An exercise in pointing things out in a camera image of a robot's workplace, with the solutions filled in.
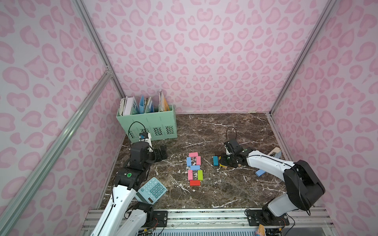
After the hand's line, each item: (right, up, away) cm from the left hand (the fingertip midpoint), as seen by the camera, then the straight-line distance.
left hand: (158, 145), depth 75 cm
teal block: (+32, -12, +18) cm, 39 cm away
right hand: (+34, -11, +15) cm, 39 cm away
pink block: (+21, -12, +19) cm, 30 cm away
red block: (+19, -23, +11) cm, 32 cm away
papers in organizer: (-22, +23, +16) cm, 35 cm away
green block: (+22, -19, +13) cm, 32 cm away
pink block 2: (+16, -19, +13) cm, 28 cm away
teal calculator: (-5, -26, +6) cm, 27 cm away
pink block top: (+18, -9, +21) cm, 29 cm away
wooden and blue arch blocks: (+71, -8, +18) cm, 73 cm away
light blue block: (+19, -16, +16) cm, 29 cm away
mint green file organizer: (-3, +10, +18) cm, 21 cm away
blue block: (+15, -13, +18) cm, 27 cm away
